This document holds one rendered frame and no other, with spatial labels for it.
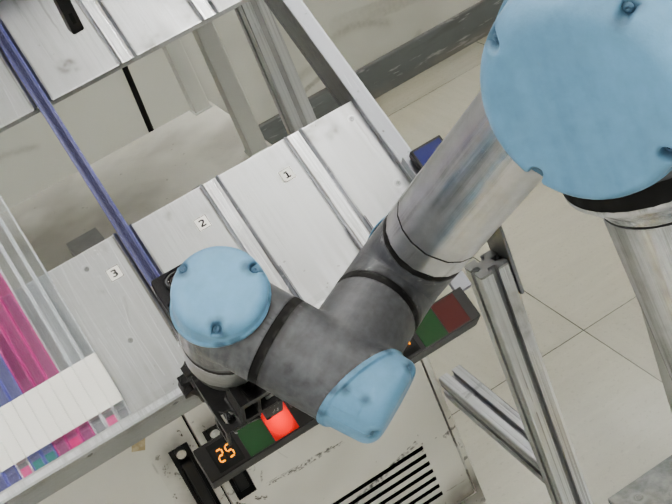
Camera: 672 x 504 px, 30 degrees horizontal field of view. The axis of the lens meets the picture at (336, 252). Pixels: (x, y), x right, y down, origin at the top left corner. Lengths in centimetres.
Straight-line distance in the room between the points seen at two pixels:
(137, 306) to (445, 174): 53
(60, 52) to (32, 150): 177
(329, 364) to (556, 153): 33
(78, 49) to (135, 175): 63
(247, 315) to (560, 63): 38
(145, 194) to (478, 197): 116
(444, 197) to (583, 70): 32
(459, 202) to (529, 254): 171
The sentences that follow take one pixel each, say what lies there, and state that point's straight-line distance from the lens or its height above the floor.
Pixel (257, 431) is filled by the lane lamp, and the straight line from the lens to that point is 132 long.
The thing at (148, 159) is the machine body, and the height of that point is 62.
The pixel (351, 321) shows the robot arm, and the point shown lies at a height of 91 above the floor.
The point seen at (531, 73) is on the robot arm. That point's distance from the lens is 65.
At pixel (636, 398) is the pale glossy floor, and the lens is 221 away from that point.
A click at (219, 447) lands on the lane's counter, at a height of 66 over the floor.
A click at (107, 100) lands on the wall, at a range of 328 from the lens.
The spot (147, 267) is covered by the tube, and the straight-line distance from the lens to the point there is 136.
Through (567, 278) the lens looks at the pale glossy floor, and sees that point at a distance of 253.
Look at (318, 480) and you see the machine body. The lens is 184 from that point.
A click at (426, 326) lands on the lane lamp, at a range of 136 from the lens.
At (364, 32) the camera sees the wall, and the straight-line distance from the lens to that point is 350.
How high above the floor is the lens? 142
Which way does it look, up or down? 29 degrees down
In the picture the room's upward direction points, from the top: 23 degrees counter-clockwise
